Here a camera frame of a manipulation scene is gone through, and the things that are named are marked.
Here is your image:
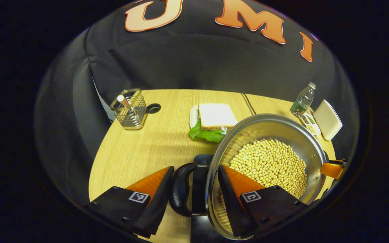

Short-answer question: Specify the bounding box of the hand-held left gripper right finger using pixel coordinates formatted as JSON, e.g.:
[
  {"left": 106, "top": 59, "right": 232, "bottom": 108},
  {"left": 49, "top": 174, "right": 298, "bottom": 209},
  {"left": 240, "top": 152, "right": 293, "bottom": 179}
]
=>
[{"left": 217, "top": 165, "right": 308, "bottom": 238}]

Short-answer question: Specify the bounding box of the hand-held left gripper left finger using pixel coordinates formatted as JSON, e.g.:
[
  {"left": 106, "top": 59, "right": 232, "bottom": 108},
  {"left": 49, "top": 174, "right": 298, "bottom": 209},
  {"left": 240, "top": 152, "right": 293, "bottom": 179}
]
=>
[{"left": 86, "top": 166, "right": 175, "bottom": 238}]

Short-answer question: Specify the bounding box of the black induction cooktop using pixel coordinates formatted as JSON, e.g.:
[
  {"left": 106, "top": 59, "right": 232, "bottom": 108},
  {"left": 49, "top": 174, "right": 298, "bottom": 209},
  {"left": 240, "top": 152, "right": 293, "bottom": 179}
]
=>
[{"left": 190, "top": 154, "right": 235, "bottom": 243}]

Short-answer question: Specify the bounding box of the pile of soybeans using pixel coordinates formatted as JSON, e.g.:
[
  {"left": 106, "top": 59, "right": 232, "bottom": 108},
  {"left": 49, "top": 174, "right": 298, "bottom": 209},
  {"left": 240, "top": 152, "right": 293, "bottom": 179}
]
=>
[{"left": 215, "top": 138, "right": 308, "bottom": 233}]

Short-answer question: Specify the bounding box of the stainless steel pot black handle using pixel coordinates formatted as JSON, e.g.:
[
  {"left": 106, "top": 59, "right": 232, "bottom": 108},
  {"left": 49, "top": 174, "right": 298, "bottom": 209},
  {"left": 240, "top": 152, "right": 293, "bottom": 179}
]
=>
[{"left": 168, "top": 114, "right": 330, "bottom": 241}]

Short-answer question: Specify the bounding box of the white toaster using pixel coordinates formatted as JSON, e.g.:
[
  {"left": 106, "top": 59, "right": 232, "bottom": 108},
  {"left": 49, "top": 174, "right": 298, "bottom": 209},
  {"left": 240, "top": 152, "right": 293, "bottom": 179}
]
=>
[{"left": 313, "top": 99, "right": 343, "bottom": 141}]

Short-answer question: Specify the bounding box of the white sectioned bean tray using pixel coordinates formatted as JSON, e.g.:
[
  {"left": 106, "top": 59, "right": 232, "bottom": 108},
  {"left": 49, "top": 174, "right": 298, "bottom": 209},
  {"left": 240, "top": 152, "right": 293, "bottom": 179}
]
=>
[{"left": 299, "top": 111, "right": 321, "bottom": 136}]

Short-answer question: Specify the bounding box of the clear plastic water bottle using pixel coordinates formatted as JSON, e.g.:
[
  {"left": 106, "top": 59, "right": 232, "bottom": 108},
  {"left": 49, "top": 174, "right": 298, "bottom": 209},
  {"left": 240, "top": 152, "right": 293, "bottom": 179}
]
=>
[{"left": 290, "top": 82, "right": 316, "bottom": 118}]

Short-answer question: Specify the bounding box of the sandwich with lettuce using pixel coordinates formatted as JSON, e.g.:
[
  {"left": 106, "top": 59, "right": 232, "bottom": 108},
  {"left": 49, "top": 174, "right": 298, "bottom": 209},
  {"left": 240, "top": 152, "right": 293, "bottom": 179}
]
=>
[{"left": 188, "top": 103, "right": 239, "bottom": 143}]

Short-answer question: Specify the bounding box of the metal wire utensil holder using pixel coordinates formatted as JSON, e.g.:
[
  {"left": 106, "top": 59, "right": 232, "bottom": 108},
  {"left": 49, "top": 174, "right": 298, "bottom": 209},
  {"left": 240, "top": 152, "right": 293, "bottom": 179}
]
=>
[{"left": 110, "top": 88, "right": 148, "bottom": 130}]

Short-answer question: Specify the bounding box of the black power cable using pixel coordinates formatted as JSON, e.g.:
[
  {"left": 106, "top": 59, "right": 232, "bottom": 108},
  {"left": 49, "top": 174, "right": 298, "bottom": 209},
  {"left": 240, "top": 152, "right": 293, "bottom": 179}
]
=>
[{"left": 241, "top": 93, "right": 257, "bottom": 116}]

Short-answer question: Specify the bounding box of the silver utensil handle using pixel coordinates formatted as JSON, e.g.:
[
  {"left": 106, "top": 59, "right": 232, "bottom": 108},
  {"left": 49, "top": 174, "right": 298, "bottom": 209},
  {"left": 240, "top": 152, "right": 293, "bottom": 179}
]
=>
[{"left": 117, "top": 94, "right": 131, "bottom": 108}]

